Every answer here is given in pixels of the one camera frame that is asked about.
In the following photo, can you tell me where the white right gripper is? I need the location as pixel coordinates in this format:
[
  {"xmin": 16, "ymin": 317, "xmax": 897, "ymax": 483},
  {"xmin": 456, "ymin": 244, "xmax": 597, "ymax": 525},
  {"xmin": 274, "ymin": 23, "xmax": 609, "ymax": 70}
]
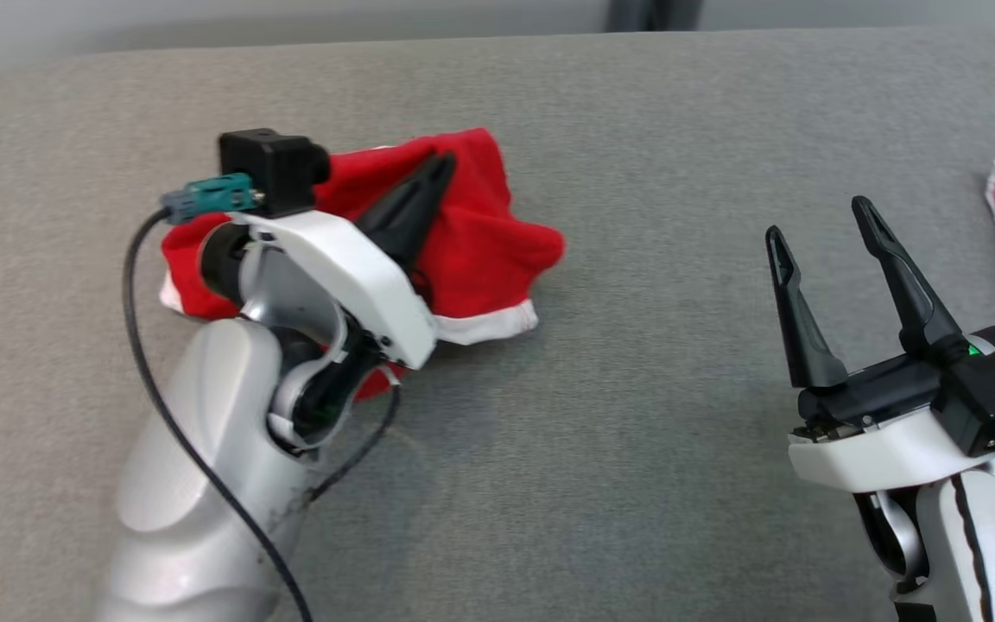
[{"xmin": 765, "ymin": 196, "xmax": 995, "ymax": 495}]

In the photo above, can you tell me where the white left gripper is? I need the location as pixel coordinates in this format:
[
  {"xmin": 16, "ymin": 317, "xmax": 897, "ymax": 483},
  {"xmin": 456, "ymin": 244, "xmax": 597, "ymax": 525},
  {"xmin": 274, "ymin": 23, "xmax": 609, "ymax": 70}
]
[{"xmin": 225, "ymin": 153, "xmax": 458, "ymax": 371}]

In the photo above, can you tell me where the small red white-trimmed garment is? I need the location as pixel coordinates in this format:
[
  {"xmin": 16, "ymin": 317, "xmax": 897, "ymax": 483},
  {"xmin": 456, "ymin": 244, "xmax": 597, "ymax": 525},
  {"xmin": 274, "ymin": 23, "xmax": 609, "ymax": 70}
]
[{"xmin": 159, "ymin": 128, "xmax": 566, "ymax": 403}]

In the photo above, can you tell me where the teal left camera connector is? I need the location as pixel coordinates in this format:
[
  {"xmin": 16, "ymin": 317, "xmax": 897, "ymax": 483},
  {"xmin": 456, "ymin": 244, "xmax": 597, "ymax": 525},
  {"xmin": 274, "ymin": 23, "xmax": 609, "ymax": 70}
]
[{"xmin": 161, "ymin": 173, "xmax": 258, "ymax": 225}]

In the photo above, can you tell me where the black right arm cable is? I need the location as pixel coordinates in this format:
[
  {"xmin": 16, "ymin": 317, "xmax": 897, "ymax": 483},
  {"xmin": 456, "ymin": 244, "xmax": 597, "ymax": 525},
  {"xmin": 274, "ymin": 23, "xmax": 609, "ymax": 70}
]
[{"xmin": 949, "ymin": 473, "xmax": 995, "ymax": 622}]

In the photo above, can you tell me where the black left camera cable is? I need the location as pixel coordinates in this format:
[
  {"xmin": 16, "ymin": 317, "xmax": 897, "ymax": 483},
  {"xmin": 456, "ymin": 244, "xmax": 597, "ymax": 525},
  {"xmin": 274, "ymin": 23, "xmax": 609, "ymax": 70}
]
[{"xmin": 122, "ymin": 207, "xmax": 315, "ymax": 622}]

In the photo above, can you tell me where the grey metal post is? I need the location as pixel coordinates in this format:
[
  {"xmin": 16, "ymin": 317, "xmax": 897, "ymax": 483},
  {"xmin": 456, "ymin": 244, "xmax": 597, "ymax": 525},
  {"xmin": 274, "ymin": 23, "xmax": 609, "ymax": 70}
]
[{"xmin": 608, "ymin": 0, "xmax": 706, "ymax": 33}]

